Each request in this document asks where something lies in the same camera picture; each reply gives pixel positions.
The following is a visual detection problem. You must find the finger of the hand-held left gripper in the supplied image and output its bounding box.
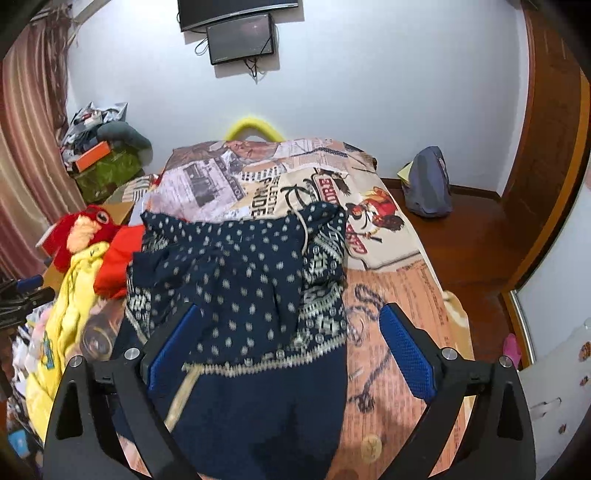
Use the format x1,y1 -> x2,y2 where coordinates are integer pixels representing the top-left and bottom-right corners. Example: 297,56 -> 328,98
0,274 -> 44,297
0,286 -> 56,330

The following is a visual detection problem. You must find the black wall television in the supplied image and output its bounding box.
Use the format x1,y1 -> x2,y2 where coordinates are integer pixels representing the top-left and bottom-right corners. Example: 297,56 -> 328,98
178,0 -> 301,33

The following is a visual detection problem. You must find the red plush toy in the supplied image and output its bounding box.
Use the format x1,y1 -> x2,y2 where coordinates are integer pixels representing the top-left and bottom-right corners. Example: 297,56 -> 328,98
37,205 -> 125,274

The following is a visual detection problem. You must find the yellow foam tube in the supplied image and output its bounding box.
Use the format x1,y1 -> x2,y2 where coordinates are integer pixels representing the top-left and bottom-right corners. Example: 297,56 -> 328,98
225,117 -> 287,141

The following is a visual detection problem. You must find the red folded cloth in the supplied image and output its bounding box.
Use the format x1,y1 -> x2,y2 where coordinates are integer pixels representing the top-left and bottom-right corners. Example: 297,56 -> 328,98
93,225 -> 145,299

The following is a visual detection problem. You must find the black monitor cable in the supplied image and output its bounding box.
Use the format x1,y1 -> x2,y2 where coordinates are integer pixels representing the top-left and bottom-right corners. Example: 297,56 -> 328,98
244,56 -> 267,85

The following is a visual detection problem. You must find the striped pink curtain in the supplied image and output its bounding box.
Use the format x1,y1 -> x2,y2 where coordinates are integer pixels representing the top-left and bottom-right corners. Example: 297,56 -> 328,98
0,14 -> 86,282

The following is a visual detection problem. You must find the cardboard box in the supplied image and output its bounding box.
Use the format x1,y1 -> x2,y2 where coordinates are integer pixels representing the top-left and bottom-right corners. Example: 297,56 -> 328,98
102,175 -> 163,228

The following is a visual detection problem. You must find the wooden door frame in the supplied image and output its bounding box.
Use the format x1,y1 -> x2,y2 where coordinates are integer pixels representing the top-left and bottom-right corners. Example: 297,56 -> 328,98
496,0 -> 591,296

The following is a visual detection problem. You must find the navy patterned hooded jacket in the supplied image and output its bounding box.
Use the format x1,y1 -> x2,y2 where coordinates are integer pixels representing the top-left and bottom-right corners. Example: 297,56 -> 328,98
111,200 -> 349,480

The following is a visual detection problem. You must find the orange box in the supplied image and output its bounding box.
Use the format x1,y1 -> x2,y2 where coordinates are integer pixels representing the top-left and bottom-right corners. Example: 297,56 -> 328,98
74,142 -> 113,172

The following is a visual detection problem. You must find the printed bed sheet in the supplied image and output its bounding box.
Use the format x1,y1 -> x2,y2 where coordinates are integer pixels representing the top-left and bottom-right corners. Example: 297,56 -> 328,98
83,136 -> 476,480

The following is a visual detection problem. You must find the grey backpack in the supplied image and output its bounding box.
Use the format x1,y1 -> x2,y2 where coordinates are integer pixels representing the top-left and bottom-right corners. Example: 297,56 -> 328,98
402,146 -> 453,217

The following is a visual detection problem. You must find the pink plastic item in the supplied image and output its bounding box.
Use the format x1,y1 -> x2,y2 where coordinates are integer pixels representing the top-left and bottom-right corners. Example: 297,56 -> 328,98
502,333 -> 522,368

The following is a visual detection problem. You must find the small black monitor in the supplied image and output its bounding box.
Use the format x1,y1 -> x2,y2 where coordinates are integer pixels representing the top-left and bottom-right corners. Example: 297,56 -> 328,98
206,12 -> 278,66

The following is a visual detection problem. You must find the green patterned box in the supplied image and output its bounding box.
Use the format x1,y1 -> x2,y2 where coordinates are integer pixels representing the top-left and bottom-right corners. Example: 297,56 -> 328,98
74,150 -> 144,204

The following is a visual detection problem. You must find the yellow garment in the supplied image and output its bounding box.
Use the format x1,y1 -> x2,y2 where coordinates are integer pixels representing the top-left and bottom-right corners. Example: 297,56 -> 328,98
25,242 -> 112,444

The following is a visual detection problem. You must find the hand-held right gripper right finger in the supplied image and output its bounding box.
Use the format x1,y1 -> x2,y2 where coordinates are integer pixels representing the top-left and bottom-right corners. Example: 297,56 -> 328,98
379,302 -> 536,480

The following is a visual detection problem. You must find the grey cushion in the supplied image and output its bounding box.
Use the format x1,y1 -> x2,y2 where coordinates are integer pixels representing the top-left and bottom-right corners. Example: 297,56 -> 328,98
97,122 -> 153,163

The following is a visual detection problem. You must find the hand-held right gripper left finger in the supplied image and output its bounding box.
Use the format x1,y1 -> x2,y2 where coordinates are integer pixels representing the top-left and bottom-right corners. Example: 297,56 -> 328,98
42,302 -> 204,480

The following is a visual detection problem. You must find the pile of bags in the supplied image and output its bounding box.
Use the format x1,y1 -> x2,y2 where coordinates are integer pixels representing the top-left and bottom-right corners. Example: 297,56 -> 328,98
60,102 -> 130,162

